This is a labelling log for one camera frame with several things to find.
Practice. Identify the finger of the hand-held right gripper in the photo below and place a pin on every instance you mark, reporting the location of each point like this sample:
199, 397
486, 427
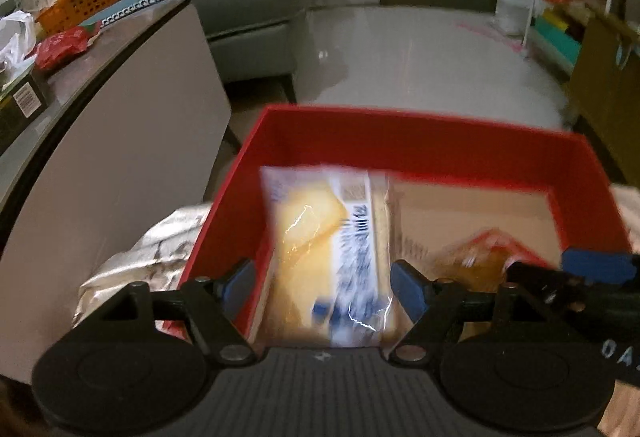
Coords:
595, 265
532, 274

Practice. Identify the teal and yellow boxes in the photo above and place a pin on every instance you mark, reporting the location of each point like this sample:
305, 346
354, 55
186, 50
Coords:
555, 37

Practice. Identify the wooden side cabinet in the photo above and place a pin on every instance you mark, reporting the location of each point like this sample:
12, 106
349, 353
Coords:
607, 87

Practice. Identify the red cardboard box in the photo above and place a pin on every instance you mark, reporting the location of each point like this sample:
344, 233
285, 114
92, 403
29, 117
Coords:
400, 142

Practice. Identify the beige cabinet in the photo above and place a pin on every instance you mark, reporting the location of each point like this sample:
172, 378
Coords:
125, 142

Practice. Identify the red plastic packet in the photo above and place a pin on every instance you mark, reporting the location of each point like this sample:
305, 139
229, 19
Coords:
62, 47

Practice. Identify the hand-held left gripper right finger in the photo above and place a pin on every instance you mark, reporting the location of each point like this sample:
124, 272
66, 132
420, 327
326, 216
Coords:
407, 289

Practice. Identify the grey sofa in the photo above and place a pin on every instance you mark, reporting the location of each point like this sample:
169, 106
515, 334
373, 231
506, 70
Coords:
250, 17

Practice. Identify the floral tablecloth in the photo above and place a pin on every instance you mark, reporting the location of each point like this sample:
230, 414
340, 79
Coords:
135, 262

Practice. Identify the white floor bag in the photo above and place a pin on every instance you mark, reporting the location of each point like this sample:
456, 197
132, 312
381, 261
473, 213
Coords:
512, 12

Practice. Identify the red orange snack packet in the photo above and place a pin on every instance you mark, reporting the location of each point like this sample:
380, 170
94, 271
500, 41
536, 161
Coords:
482, 252

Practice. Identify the dark cardboard box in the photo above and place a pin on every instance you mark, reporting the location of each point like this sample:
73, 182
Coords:
20, 104

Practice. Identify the white plastic bag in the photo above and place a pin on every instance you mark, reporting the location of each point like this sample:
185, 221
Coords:
17, 37

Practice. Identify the yellow cake packet blue print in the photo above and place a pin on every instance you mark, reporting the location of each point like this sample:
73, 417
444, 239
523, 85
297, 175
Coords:
320, 237

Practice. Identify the orange plastic basket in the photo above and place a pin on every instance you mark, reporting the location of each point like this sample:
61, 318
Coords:
82, 2

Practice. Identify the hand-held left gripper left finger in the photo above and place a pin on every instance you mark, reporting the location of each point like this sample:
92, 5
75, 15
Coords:
239, 284

